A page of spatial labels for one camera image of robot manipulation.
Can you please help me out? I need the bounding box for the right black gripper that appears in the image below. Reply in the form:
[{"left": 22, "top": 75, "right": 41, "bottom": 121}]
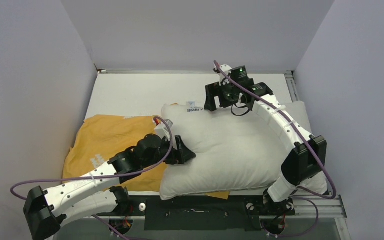
[{"left": 205, "top": 78, "right": 241, "bottom": 112}]

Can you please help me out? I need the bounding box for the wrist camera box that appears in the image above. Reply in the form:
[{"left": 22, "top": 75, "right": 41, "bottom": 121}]
[
  {"left": 213, "top": 64, "right": 232, "bottom": 85},
  {"left": 154, "top": 119, "right": 171, "bottom": 140}
]

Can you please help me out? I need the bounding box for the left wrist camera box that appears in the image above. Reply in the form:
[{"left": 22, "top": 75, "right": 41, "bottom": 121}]
[{"left": 154, "top": 119, "right": 171, "bottom": 140}]

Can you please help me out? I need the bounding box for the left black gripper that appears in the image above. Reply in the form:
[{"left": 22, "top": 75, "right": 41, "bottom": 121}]
[{"left": 142, "top": 135, "right": 195, "bottom": 169}]

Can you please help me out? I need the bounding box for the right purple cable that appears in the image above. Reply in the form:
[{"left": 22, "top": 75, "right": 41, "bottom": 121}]
[{"left": 213, "top": 60, "right": 338, "bottom": 239}]

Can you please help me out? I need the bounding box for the yellow and blue pillowcase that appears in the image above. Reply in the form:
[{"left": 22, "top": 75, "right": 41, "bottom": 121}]
[{"left": 62, "top": 115, "right": 229, "bottom": 199}]

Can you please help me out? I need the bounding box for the purple cable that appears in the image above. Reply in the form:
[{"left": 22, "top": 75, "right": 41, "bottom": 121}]
[
  {"left": 213, "top": 60, "right": 338, "bottom": 239},
  {"left": 10, "top": 115, "right": 174, "bottom": 240}
]

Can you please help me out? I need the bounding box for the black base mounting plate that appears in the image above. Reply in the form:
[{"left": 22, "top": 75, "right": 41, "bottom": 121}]
[{"left": 123, "top": 195, "right": 296, "bottom": 232}]

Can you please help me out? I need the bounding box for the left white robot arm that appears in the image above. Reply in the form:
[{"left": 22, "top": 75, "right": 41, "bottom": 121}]
[{"left": 23, "top": 134, "right": 196, "bottom": 240}]

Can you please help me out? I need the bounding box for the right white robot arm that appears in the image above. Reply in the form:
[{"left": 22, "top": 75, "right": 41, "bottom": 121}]
[{"left": 204, "top": 64, "right": 327, "bottom": 215}]

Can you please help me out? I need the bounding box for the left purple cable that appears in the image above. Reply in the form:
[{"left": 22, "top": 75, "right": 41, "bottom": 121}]
[{"left": 10, "top": 115, "right": 174, "bottom": 240}]

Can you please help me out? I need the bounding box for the white pillow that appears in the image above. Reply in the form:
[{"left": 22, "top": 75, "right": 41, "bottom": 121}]
[{"left": 159, "top": 100, "right": 329, "bottom": 201}]

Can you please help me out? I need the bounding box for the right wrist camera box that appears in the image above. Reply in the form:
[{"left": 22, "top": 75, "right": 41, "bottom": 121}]
[{"left": 213, "top": 64, "right": 232, "bottom": 85}]

